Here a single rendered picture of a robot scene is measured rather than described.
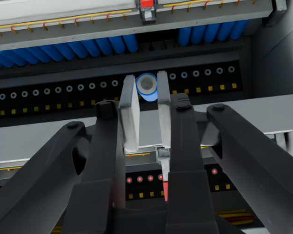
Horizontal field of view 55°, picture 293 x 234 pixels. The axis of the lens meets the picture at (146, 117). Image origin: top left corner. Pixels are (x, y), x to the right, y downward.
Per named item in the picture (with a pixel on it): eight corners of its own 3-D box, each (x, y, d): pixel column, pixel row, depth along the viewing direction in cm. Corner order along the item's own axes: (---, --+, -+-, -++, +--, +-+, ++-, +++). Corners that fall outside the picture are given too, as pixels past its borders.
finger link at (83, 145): (123, 158, 15) (67, 164, 15) (127, 120, 20) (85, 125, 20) (117, 133, 14) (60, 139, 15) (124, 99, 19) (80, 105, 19)
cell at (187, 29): (176, 35, 45) (178, 16, 39) (188, 34, 45) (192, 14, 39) (177, 46, 45) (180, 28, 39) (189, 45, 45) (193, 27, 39)
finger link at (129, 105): (138, 152, 17) (126, 153, 17) (139, 109, 23) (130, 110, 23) (130, 105, 16) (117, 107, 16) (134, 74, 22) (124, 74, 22)
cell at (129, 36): (140, 46, 46) (136, 28, 39) (132, 54, 45) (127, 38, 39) (132, 39, 46) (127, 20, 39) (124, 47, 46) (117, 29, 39)
